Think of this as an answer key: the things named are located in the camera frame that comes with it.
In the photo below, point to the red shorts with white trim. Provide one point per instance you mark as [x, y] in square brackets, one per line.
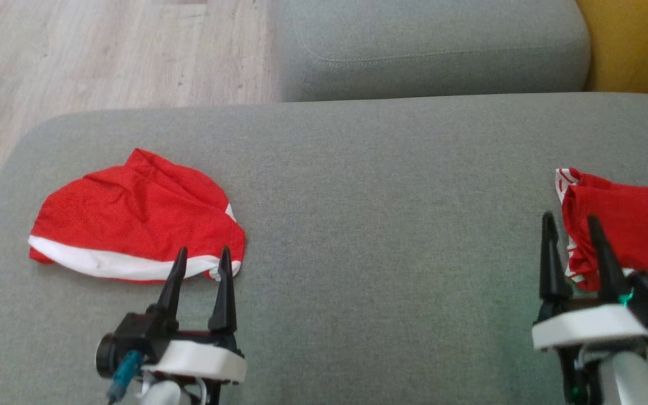
[133, 214]

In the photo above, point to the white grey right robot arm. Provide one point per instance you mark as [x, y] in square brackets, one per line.
[633, 377]

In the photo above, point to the yellow sofa backrest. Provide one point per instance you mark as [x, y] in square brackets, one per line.
[639, 39]

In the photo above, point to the red basketball jersey white sleeves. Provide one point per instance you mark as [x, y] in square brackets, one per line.
[633, 225]

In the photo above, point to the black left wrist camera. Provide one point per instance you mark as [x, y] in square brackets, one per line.
[111, 354]

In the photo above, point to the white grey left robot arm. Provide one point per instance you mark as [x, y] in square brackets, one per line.
[161, 395]

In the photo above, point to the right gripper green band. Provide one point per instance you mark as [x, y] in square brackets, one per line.
[588, 326]

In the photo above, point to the grey sofa seat cushion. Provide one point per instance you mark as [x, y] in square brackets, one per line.
[386, 225]
[431, 45]

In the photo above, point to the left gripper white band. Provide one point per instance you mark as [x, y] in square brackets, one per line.
[200, 360]

